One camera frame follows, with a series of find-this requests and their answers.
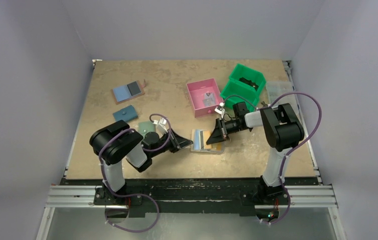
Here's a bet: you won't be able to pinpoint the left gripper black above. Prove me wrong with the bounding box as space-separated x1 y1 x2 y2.
150 128 193 158

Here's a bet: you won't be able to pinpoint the beige card holder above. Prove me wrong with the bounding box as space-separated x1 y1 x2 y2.
190 129 225 154

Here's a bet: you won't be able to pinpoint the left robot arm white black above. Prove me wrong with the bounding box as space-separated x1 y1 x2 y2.
89 120 193 205

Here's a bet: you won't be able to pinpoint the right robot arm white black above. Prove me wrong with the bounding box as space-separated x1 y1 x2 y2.
206 102 304 204

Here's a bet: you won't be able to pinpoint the cards in pink box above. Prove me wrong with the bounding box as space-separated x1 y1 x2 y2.
202 92 216 107

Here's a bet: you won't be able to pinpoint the green card holder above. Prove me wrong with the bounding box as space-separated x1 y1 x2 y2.
138 121 156 137

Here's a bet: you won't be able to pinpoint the blue card holder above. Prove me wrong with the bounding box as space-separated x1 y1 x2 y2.
112 105 138 122

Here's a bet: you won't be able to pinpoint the open brown card holder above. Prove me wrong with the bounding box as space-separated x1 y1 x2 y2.
111 79 147 104

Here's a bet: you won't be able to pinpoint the pink box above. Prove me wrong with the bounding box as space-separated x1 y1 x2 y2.
187 78 223 118

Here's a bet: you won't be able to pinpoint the front green bin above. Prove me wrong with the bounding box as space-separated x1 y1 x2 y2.
220 80 263 112

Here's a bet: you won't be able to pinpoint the green bin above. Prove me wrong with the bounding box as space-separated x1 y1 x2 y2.
220 80 263 112
229 63 266 96

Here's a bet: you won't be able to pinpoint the hammer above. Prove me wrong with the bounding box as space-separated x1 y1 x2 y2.
259 101 270 109

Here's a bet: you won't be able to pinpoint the rear green bin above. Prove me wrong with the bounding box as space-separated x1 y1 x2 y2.
229 63 266 96

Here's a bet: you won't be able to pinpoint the black object in bin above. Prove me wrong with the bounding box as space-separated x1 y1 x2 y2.
239 77 259 90

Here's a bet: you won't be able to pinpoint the clear screw organizer box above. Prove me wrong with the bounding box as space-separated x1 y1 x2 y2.
265 81 299 115

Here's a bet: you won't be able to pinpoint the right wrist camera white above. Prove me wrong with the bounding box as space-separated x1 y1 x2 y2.
214 102 225 120

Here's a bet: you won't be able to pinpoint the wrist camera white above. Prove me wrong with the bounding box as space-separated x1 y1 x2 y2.
214 102 225 120
153 118 168 134

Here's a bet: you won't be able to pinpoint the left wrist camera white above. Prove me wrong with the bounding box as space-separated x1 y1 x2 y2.
153 118 168 134

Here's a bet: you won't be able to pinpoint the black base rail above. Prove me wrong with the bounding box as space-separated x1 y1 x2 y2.
92 178 295 218

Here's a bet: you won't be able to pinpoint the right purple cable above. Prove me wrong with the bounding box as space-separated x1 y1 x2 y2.
221 92 322 226

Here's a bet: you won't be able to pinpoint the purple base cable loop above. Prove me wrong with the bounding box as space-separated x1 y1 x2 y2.
104 193 160 233

